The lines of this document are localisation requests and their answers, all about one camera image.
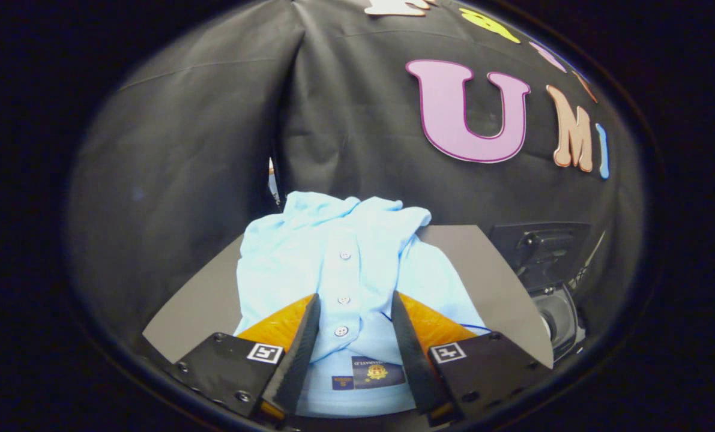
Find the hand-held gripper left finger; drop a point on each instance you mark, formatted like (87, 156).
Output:
(297, 360)

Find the dark washing machine lid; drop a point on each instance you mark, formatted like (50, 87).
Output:
(543, 249)

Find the black backdrop cloth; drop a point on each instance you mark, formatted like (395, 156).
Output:
(357, 120)

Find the light blue polo shirt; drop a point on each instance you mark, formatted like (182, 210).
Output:
(309, 258)

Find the black and beige cabinet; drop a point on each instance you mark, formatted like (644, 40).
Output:
(195, 300)

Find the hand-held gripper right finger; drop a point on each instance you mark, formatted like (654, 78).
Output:
(410, 360)

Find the grey washing machine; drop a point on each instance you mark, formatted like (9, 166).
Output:
(558, 318)

